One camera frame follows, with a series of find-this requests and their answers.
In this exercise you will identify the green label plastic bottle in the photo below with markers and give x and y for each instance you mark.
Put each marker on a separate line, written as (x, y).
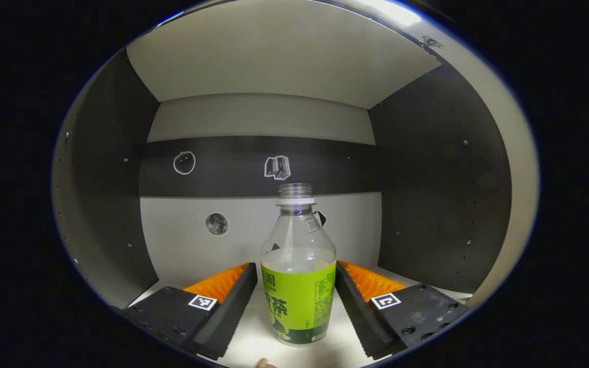
(298, 296)

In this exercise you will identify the white and grey cabinet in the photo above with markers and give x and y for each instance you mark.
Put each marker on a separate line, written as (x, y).
(443, 179)

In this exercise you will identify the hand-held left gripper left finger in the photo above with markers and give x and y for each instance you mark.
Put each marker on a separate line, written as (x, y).
(233, 301)

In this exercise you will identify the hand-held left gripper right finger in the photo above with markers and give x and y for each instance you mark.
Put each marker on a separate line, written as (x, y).
(356, 306)

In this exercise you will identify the long ceiling light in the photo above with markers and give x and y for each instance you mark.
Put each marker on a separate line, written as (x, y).
(391, 11)

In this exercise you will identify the metal door hinge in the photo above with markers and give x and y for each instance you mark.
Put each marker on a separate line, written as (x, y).
(432, 42)

